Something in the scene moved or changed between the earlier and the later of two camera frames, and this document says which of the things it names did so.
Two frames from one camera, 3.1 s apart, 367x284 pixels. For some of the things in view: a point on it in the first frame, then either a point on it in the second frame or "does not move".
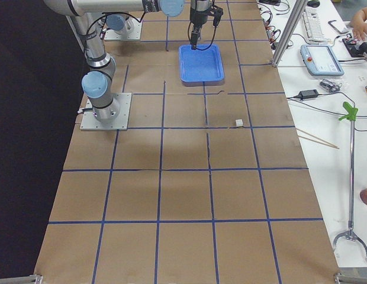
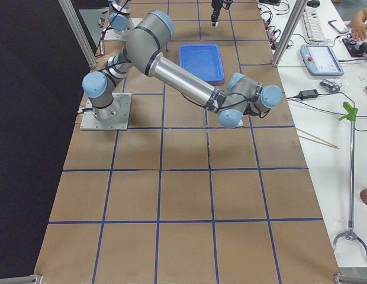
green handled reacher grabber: x=351 y=115 does not move
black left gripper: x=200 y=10 -> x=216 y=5
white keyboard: x=313 y=26 does not move
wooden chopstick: x=323 y=143 does not move
